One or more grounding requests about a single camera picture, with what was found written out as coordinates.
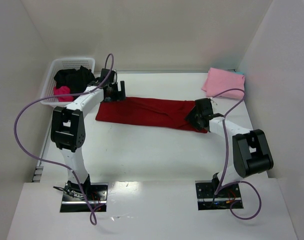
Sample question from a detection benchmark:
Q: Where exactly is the dark red t shirt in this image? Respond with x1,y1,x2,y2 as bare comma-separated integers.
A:
95,97,207,134

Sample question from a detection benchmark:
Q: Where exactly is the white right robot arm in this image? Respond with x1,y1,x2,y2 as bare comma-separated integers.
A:
185,98,274,196

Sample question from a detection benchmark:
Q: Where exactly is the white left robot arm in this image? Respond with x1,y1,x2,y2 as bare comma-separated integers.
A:
51,68,126,196

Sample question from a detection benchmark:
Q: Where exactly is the black t shirt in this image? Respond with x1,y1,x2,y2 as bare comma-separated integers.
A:
54,66,96,94

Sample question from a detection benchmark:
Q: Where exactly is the folded pink t shirt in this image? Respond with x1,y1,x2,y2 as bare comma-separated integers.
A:
201,67,245,100

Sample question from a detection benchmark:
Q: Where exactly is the magenta t shirt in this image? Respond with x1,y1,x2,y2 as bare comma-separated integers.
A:
53,86,74,102

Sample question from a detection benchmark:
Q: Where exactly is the white plastic basket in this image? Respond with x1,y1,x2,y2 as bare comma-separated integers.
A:
41,57,95,108

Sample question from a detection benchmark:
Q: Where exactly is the folded teal t shirt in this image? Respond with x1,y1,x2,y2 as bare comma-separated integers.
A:
234,71,244,75

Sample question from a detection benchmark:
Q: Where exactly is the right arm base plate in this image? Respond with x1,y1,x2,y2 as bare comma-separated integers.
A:
195,181,243,211

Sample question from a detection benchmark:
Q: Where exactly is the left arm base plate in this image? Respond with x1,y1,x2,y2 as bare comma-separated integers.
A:
54,183,108,213

